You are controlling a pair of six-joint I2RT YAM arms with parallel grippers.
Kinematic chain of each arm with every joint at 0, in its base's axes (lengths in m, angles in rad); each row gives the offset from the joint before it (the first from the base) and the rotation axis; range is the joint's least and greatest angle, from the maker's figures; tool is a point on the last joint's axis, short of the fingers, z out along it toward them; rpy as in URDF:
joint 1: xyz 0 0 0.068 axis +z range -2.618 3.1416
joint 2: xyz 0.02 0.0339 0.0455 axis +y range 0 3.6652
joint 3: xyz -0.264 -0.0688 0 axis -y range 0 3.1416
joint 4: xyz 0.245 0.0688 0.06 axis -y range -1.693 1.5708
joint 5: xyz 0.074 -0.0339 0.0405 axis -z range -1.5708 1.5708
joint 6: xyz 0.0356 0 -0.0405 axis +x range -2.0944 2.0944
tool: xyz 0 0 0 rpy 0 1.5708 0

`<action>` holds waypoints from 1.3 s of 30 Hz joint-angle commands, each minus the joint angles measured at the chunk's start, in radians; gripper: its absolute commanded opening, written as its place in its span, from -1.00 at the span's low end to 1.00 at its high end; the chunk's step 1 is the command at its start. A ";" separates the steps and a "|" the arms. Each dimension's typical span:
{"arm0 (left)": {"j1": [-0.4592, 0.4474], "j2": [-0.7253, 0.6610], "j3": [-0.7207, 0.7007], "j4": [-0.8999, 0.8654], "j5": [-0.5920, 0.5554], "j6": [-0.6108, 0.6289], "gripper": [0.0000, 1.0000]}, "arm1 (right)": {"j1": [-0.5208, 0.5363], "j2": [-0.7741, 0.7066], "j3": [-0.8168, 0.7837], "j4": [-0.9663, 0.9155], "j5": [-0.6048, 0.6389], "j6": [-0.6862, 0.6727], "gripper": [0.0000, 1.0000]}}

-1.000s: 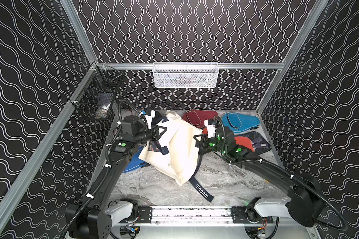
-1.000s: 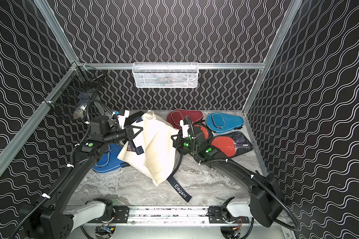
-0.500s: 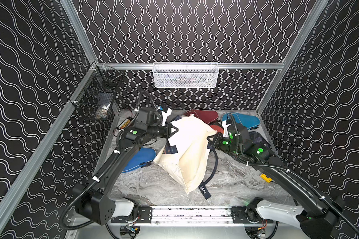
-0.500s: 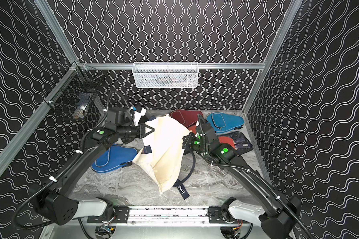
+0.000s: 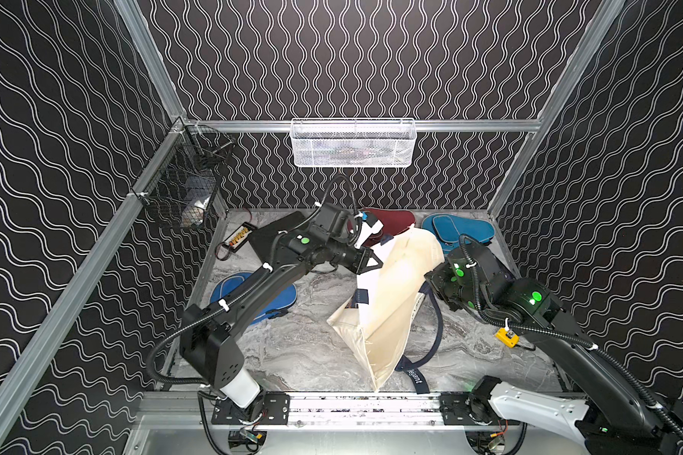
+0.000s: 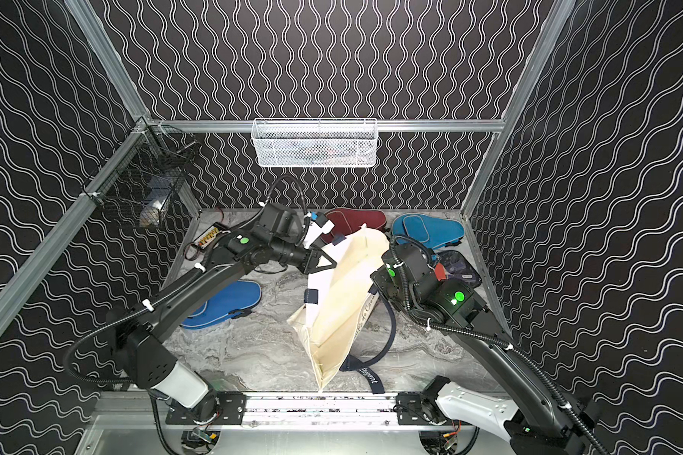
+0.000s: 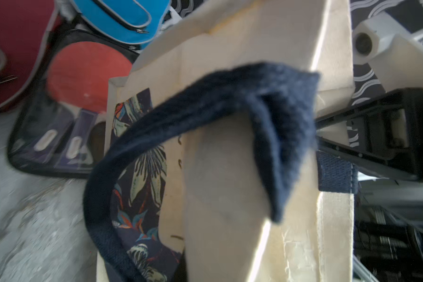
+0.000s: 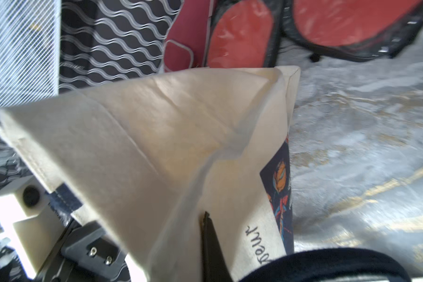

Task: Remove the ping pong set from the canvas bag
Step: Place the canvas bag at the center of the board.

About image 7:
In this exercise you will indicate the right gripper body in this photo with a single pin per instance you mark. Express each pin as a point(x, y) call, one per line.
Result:
point(393, 131)

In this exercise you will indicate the cream canvas tote bag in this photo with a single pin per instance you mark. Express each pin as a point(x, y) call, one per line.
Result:
point(220, 181)

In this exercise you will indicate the teal paddle case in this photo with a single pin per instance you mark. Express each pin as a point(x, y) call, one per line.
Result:
point(128, 22)

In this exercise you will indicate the dark grey paddle case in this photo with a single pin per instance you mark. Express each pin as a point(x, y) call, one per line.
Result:
point(60, 131)

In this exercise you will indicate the red paddle case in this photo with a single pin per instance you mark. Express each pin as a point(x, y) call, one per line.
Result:
point(25, 27)

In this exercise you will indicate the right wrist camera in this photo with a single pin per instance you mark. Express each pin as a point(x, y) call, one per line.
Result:
point(393, 53)

